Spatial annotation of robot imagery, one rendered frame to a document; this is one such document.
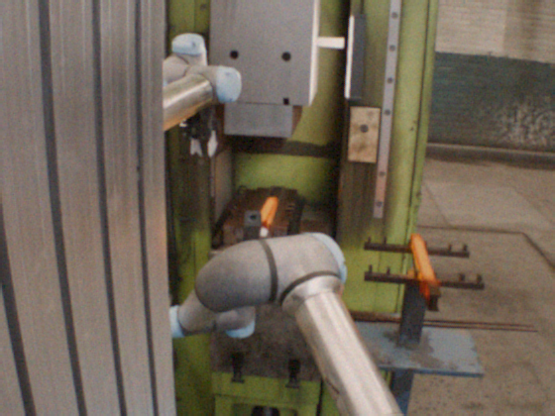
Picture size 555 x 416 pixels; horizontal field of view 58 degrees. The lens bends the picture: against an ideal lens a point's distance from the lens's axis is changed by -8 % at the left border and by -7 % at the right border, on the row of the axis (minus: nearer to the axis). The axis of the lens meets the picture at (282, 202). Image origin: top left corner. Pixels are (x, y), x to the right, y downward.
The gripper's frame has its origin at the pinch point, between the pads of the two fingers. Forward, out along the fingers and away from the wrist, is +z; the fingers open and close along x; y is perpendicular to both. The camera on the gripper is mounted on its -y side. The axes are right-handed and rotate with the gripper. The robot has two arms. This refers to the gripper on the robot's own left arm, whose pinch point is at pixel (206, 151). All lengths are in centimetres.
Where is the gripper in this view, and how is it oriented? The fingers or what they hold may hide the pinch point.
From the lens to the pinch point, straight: 148.2
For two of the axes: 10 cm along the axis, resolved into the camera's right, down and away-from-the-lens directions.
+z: 0.2, 7.1, 7.0
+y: -1.2, 7.0, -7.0
